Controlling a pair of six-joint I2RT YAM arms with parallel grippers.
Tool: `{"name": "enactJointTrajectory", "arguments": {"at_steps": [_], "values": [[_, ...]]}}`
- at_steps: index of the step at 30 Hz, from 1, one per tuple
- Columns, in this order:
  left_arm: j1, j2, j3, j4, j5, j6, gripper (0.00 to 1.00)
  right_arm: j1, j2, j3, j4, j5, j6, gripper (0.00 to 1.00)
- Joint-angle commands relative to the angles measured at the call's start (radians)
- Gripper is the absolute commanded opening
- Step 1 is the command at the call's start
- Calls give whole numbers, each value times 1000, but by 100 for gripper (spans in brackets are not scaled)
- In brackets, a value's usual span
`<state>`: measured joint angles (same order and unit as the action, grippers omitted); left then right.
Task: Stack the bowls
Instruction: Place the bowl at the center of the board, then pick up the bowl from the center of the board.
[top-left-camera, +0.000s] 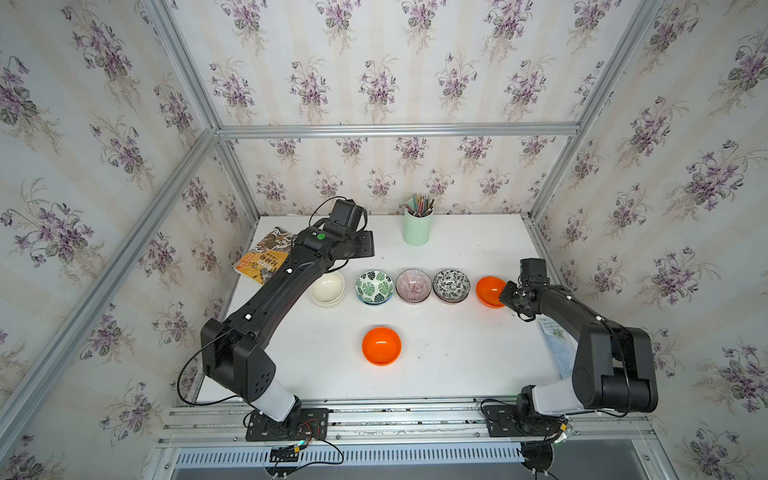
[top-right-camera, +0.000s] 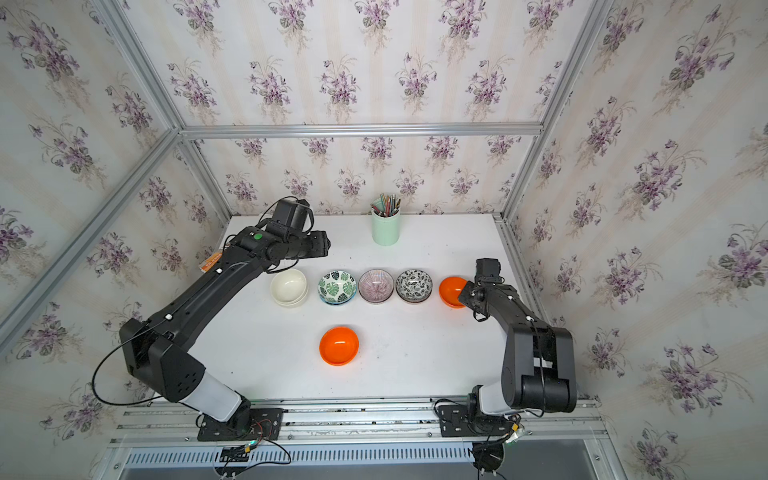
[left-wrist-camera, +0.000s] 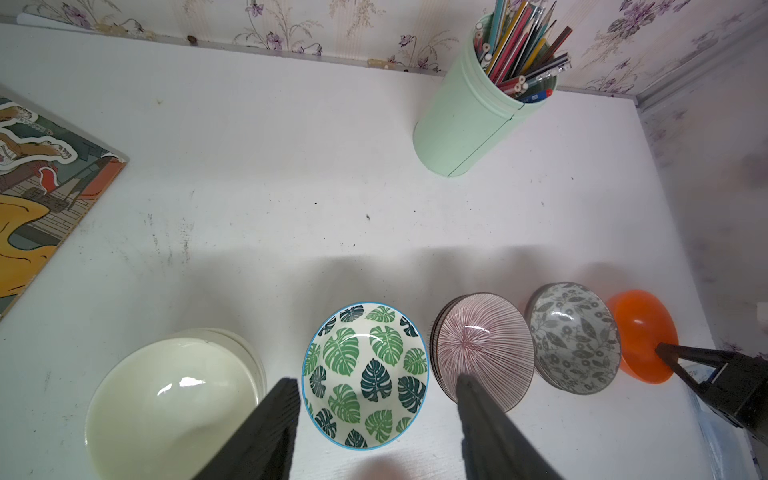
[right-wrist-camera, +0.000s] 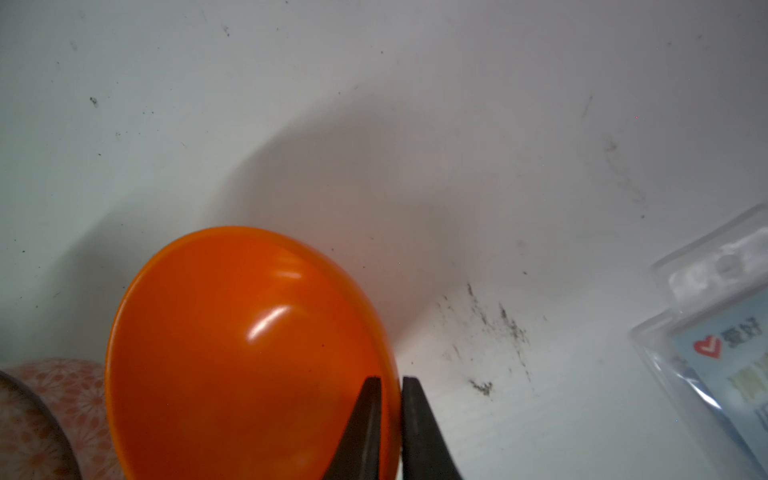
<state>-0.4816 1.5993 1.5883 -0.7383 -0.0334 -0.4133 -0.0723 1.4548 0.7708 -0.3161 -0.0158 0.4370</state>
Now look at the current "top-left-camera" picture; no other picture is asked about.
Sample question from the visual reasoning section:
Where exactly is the orange plastic bowl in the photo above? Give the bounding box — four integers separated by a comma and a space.
361, 327, 402, 366
475, 276, 506, 309

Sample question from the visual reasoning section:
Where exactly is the green leaf pattern bowl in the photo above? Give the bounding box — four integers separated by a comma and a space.
354, 270, 395, 306

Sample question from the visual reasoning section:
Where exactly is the cream white bowl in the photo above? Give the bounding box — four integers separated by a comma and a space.
308, 272, 346, 308

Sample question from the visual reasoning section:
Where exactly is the purple striped bowl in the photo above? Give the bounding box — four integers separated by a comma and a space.
395, 269, 432, 304

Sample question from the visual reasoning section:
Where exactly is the black white floral bowl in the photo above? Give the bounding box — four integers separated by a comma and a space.
432, 269, 471, 303

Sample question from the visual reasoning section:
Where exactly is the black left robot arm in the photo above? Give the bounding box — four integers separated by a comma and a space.
201, 226, 375, 423

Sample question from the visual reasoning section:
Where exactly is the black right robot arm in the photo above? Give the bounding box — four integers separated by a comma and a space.
499, 281, 659, 417

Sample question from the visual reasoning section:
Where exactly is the clear packaged ruler set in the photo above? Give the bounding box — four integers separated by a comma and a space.
537, 316, 577, 379

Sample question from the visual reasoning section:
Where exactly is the mint green pencil cup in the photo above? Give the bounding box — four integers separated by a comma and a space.
402, 210, 433, 247

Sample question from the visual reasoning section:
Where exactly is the coloured pencils bundle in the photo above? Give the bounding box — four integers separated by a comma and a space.
404, 194, 435, 218

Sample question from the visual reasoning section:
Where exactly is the yellow illustrated children's book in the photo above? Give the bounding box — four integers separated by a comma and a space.
233, 227, 295, 285

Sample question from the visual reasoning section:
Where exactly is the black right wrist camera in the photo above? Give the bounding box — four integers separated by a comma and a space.
519, 258, 550, 288

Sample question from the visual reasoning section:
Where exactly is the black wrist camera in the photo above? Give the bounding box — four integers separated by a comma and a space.
325, 199, 365, 235
519, 258, 550, 288

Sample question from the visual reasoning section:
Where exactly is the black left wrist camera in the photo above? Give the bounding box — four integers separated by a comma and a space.
325, 199, 365, 235

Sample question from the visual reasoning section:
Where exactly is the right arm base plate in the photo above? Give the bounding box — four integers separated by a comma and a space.
478, 399, 567, 441

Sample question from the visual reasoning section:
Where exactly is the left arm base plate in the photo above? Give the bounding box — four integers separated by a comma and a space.
243, 408, 330, 442

